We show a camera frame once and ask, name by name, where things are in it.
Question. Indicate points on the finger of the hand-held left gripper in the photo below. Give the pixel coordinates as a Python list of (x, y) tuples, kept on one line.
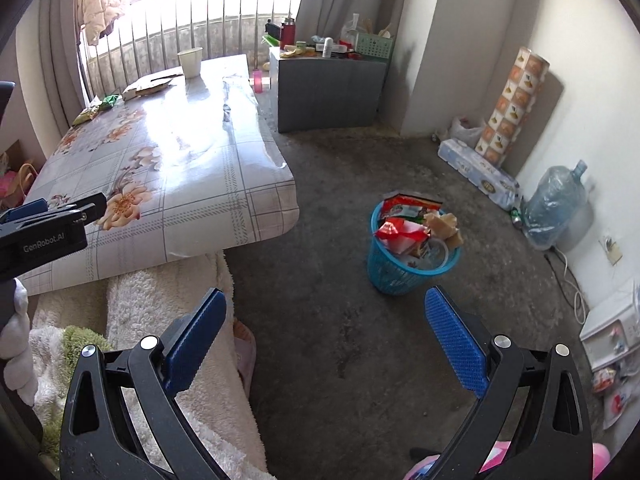
[(27, 210), (85, 207)]

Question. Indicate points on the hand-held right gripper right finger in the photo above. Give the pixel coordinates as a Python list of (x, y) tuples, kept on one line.
[(457, 345)]

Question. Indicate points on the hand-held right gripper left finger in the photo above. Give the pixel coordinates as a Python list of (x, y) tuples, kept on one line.
[(197, 340)]

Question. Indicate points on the blue plastic basket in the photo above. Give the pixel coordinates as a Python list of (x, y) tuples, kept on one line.
[(395, 272)]

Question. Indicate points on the brown paper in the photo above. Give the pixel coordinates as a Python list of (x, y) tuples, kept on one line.
[(445, 227)]

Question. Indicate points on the red packet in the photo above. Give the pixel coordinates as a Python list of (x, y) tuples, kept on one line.
[(395, 232)]

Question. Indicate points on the person's left hand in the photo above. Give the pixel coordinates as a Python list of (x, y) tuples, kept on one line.
[(17, 330)]

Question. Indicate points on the pink slipper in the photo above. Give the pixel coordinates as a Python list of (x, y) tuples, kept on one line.
[(245, 355)]

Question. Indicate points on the white fleece blanket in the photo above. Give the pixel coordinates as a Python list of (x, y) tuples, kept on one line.
[(150, 300)]

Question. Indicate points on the yellow-green snack packet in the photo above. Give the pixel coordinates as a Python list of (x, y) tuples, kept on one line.
[(86, 116)]

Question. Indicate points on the green towel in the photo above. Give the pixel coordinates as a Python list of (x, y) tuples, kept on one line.
[(80, 335)]

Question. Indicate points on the table with floral cloth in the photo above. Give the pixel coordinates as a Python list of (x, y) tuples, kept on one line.
[(190, 185)]

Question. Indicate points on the small green packet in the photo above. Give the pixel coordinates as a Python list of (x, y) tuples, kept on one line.
[(108, 102)]

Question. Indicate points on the small white box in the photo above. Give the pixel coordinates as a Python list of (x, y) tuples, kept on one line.
[(129, 94)]

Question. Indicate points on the brown snack packet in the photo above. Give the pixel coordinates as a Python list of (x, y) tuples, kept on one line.
[(152, 87)]

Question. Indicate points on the green can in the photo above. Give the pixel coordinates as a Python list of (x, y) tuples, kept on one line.
[(516, 217)]

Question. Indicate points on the small brown packet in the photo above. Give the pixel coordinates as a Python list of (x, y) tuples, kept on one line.
[(167, 75)]

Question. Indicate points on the white appliance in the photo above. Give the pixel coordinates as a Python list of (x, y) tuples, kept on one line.
[(612, 325)]

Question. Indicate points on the clear water jug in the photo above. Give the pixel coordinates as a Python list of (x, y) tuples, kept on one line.
[(550, 205)]

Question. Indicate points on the toilet paper pack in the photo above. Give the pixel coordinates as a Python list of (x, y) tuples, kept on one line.
[(480, 172)]

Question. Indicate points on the white paper cup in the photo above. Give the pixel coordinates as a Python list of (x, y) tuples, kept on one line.
[(191, 62)]

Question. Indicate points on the hanging quilted jacket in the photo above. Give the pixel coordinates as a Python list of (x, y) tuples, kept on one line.
[(100, 0)]

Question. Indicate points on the white plastic bag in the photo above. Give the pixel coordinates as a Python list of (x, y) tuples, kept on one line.
[(465, 132)]

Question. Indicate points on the pink bottle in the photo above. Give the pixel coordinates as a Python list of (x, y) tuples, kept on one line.
[(257, 81)]

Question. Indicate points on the metal window railing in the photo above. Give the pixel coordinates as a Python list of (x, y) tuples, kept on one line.
[(225, 15)]

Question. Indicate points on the patterned paper roll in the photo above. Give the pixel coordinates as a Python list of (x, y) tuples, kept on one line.
[(515, 105)]

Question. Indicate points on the black and green object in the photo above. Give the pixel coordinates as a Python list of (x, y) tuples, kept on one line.
[(272, 32)]

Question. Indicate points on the grey cabinet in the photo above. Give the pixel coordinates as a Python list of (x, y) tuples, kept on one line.
[(325, 95)]

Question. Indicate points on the red thermos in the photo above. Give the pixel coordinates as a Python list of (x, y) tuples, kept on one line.
[(287, 35)]

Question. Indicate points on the small white bottle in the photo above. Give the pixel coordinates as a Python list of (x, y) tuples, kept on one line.
[(328, 47)]

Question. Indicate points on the green perforated basket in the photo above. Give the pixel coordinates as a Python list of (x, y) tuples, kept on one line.
[(375, 46)]

